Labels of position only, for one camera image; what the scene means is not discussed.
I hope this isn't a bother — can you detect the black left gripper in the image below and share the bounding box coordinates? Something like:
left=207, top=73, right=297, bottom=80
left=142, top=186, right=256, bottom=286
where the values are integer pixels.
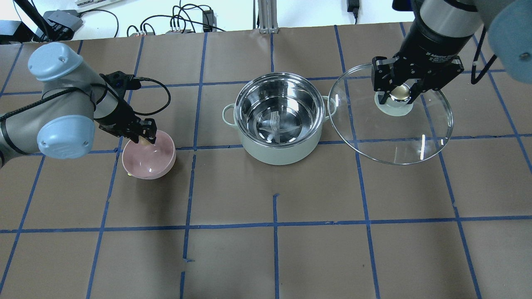
left=96, top=96, right=157, bottom=145

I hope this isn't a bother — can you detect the pink bowl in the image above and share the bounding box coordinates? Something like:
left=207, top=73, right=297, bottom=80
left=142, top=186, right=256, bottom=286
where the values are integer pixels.
left=121, top=130, right=177, bottom=180

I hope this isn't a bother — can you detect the black power adapter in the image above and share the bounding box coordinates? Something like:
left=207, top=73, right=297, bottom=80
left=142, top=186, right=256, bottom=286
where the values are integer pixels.
left=202, top=9, right=215, bottom=32

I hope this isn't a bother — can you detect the glass pot lid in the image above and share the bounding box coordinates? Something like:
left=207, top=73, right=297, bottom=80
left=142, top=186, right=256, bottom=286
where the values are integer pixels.
left=327, top=63, right=453, bottom=165

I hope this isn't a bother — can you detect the grey box device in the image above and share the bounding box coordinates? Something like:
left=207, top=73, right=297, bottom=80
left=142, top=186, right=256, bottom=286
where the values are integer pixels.
left=43, top=10, right=83, bottom=35

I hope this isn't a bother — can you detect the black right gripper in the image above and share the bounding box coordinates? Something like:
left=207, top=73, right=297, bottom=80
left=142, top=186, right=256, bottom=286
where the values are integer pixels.
left=371, top=25, right=464, bottom=104

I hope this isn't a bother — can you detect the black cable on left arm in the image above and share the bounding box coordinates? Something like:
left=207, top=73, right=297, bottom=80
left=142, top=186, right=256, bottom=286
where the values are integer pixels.
left=100, top=71, right=172, bottom=117

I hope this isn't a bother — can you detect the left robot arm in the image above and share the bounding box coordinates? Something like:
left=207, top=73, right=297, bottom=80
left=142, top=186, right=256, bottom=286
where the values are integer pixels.
left=0, top=42, right=157, bottom=165

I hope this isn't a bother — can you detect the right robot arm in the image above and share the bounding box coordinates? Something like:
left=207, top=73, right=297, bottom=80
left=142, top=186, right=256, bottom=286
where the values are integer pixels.
left=371, top=0, right=532, bottom=105

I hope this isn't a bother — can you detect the pale green metal pot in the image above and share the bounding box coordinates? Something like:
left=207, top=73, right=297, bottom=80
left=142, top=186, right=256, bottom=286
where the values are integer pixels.
left=221, top=72, right=336, bottom=165

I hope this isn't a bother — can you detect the aluminium frame post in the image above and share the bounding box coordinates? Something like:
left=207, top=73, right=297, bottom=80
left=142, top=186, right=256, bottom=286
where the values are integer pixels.
left=258, top=0, right=279, bottom=34

